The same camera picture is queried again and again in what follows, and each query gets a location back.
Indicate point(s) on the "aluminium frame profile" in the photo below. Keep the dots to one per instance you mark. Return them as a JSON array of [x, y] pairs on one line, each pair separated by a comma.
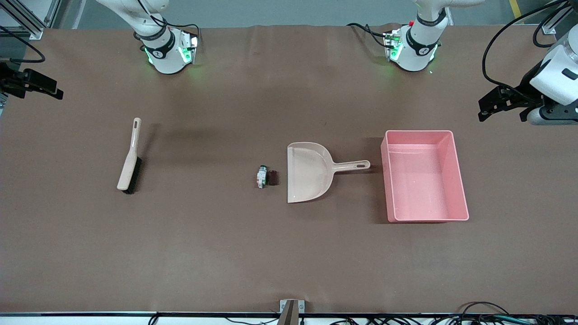
[[548, 29], [34, 30]]

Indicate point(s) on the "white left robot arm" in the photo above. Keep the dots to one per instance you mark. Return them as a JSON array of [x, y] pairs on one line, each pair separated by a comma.
[[417, 49]]

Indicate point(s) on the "pink plastic bin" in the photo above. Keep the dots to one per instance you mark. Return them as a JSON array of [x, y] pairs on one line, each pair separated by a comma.
[[424, 180]]

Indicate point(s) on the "brown post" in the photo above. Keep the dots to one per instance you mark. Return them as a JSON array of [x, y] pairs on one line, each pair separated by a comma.
[[289, 316]]

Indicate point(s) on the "white push button switch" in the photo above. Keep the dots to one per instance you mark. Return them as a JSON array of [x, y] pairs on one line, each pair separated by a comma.
[[261, 178]]

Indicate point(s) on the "beige plastic dustpan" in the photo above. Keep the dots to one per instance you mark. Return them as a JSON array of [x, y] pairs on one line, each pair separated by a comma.
[[307, 171]]

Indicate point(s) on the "metal table edge bracket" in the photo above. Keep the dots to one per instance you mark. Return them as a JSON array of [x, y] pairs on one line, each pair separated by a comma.
[[301, 307]]

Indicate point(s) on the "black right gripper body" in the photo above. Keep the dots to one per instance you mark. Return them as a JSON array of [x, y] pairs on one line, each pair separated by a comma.
[[12, 80]]

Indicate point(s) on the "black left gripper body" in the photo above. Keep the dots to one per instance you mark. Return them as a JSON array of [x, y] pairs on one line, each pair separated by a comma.
[[525, 84]]

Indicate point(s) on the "beige brush with black bristles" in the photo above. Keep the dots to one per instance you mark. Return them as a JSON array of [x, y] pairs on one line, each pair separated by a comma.
[[128, 174]]

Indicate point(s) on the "dark brown cylindrical capacitor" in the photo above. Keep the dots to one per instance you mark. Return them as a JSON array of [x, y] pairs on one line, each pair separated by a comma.
[[272, 178]]

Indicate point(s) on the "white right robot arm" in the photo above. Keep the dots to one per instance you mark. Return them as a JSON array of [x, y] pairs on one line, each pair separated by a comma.
[[167, 56]]

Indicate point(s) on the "brown table cover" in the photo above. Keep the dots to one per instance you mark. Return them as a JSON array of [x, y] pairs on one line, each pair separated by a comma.
[[226, 253]]

